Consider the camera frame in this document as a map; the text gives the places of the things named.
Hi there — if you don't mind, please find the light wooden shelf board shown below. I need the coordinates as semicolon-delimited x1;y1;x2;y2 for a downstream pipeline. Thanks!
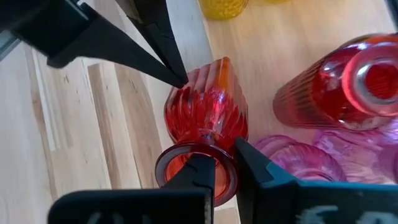
164;0;398;218

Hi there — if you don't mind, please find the pink ribbed glass vase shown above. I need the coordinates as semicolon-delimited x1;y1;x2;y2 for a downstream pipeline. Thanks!
253;134;348;183

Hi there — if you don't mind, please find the small yellow diamond-cut vase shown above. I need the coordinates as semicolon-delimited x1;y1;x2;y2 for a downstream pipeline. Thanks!
198;0;249;21

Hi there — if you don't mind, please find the pink bulb swirl glass vase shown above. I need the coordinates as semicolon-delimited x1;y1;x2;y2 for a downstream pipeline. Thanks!
312;118;398;185

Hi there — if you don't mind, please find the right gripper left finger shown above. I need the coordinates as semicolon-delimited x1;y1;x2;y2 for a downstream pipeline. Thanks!
48;154;216;224

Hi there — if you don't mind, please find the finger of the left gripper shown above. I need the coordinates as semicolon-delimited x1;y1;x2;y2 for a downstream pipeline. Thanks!
116;0;190;85
46;14;189;90

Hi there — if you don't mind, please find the red bottle glass vase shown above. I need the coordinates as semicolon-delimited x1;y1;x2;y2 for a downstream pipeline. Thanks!
154;57;249;208

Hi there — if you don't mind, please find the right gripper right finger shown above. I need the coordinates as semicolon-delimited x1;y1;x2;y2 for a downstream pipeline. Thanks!
234;136;398;224

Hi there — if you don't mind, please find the red cylinder glass vase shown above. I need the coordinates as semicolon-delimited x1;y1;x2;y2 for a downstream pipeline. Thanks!
272;32;398;131

